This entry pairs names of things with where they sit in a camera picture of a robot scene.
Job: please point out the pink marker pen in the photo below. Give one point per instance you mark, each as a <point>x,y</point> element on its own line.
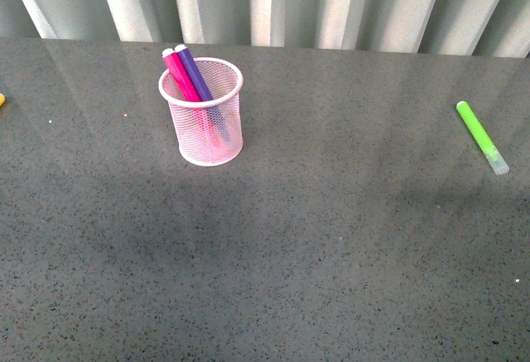
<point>182,80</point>

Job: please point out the purple marker pen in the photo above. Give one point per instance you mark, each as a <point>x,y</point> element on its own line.
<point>201,88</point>

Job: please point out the pink mesh pen cup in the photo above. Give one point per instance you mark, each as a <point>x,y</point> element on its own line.
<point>224,81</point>

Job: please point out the green marker pen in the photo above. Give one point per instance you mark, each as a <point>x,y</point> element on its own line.
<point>481,137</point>

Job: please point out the grey pleated curtain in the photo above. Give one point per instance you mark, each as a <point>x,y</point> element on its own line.
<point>448,27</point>

